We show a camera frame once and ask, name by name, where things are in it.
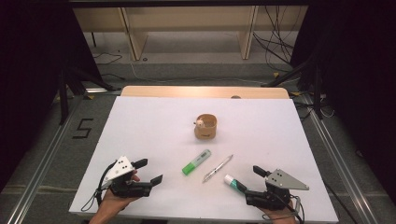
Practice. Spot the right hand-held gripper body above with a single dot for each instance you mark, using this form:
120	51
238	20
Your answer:
285	182

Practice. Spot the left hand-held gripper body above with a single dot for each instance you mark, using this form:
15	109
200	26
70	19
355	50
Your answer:
120	169

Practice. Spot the green highlighter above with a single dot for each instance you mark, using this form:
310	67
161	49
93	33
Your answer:
196	161

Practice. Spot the wooden pen holder cup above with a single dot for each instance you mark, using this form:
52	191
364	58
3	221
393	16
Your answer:
207	132

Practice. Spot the person's left hand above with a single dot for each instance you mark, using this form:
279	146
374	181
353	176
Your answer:
115	201

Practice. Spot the person's right hand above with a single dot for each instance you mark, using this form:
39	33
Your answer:
281	216

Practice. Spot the silver ballpoint pen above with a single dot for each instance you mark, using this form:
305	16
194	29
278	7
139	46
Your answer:
218	168

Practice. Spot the white table cover board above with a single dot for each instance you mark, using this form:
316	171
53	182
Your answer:
149	124

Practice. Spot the brown table grommet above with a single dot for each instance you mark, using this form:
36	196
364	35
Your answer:
235	97

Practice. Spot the light wooden table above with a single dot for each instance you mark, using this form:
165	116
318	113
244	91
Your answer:
186	92

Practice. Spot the black tripod stand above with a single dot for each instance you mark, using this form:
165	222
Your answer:
317	93
63	99

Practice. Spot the light wooden shelf unit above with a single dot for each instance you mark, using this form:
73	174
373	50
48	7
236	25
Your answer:
137	40

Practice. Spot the black curtain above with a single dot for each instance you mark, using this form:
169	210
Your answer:
358	77
28	77

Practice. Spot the aluminium floor rail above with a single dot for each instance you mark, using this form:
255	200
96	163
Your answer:
342	168
40	177

